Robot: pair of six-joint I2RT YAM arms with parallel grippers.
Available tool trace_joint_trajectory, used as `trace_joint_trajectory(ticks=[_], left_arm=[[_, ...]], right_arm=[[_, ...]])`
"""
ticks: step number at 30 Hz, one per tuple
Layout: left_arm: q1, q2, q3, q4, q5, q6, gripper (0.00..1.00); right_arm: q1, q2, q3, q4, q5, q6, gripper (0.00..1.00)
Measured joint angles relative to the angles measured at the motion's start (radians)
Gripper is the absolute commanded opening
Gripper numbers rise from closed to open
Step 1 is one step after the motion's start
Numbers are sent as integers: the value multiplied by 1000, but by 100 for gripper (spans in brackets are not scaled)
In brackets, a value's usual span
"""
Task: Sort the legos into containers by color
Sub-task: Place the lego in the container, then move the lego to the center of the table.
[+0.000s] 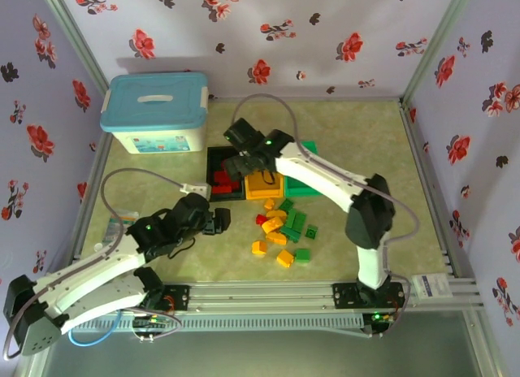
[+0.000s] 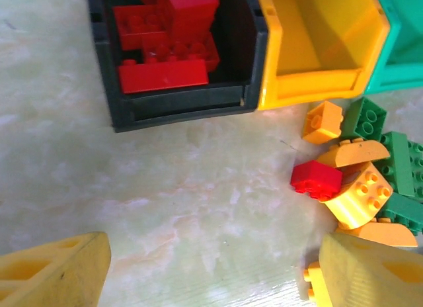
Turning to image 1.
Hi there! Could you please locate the green plastic bin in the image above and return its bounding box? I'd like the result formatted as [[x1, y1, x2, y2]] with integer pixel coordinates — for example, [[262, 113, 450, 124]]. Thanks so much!
[[283, 140, 323, 197]]

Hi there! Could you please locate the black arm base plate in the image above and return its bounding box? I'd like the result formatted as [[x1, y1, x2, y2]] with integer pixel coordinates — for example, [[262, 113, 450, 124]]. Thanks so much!
[[331, 282, 407, 311], [160, 284, 191, 313]]

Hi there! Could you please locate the yellow plastic bin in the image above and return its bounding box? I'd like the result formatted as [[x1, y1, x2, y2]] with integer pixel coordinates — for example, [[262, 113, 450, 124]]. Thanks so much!
[[243, 171, 285, 202]]

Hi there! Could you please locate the white storage box blue lid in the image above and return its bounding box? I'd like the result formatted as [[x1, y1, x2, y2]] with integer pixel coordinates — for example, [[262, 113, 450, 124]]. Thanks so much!
[[100, 71, 210, 155]]

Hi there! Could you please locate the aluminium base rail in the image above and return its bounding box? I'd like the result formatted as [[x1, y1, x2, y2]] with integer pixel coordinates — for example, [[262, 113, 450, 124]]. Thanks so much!
[[72, 275, 484, 313]]

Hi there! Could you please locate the aluminium side rail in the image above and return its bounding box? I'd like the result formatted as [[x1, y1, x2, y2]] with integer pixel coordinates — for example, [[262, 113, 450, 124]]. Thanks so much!
[[399, 100, 462, 279], [71, 131, 113, 268]]

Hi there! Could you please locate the grey right arm cable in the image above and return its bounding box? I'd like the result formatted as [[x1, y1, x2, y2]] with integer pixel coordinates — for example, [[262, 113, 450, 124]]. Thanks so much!
[[232, 93, 420, 340]]

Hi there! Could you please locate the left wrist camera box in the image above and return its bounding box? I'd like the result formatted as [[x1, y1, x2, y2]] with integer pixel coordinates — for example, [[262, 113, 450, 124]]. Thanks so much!
[[180, 183, 213, 197]]

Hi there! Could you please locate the grey left arm cable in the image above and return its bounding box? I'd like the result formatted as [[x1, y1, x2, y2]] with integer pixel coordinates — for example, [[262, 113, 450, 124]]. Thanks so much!
[[2, 167, 184, 361]]

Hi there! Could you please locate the grey slotted cable duct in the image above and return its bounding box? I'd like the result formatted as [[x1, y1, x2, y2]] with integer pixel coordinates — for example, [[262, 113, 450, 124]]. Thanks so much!
[[72, 314, 365, 333]]

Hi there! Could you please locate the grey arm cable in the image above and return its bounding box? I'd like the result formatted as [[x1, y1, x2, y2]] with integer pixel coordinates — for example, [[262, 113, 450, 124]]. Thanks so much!
[[232, 93, 420, 340], [2, 167, 184, 361]]

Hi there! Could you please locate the printed plastic packet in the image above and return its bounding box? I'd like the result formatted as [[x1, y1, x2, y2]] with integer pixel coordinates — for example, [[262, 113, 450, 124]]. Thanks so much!
[[103, 208, 140, 246]]

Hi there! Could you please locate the aluminium frame post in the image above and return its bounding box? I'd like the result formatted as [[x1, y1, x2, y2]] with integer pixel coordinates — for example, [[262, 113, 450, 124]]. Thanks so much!
[[400, 0, 476, 104], [38, 0, 111, 94]]

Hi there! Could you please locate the white label box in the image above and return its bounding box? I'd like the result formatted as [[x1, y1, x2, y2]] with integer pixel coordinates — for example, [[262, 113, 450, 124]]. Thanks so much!
[[409, 273, 454, 300]]

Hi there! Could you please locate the wired controller board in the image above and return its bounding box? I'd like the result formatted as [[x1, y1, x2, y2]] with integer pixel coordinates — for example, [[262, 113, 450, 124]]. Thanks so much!
[[363, 310, 397, 340], [132, 314, 171, 342]]

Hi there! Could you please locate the blue stethoscope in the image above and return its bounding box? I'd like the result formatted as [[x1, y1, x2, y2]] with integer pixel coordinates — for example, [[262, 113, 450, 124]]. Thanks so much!
[[67, 310, 123, 348]]

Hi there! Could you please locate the black plastic bin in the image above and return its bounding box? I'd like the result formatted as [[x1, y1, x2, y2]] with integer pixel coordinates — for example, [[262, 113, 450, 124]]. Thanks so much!
[[206, 145, 247, 202]]

